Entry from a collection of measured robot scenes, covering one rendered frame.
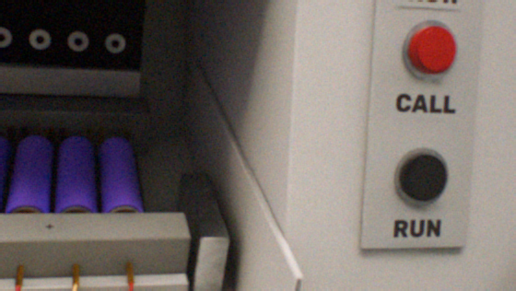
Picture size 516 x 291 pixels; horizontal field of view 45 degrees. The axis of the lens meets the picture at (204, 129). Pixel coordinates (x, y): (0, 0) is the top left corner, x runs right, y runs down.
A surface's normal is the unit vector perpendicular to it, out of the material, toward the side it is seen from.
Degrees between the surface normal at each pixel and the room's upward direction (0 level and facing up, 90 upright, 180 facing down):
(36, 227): 22
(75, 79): 112
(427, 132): 90
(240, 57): 90
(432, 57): 90
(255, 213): 90
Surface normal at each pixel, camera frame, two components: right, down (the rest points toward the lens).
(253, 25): -0.98, -0.02
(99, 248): 0.18, 0.45
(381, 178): 0.21, 0.09
